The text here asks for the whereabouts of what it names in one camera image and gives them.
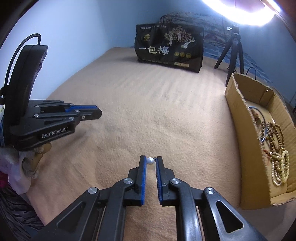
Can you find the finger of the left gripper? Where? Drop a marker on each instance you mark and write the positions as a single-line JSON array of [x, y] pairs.
[[76, 107], [81, 115]]

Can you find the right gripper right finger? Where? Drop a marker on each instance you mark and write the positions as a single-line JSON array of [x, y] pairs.
[[201, 214]]

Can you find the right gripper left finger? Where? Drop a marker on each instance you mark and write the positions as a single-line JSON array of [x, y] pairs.
[[99, 214]]

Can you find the small white pearl bead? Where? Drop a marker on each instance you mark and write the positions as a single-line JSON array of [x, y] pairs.
[[150, 161]]

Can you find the gloved left hand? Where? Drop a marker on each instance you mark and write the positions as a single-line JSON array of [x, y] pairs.
[[29, 160]]

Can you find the cardboard box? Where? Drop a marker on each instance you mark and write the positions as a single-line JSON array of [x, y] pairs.
[[257, 188]]

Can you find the tan blanket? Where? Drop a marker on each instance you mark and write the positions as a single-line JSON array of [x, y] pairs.
[[147, 109]]

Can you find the black printed snack bag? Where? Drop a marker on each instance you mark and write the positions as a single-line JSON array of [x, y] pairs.
[[175, 45]]

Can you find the black tripod stand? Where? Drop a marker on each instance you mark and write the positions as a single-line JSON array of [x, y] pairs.
[[234, 44]]

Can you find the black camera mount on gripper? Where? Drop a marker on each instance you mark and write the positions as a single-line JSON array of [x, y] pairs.
[[22, 71]]

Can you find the white ring light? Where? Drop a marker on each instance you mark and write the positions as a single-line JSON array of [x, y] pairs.
[[245, 12]]

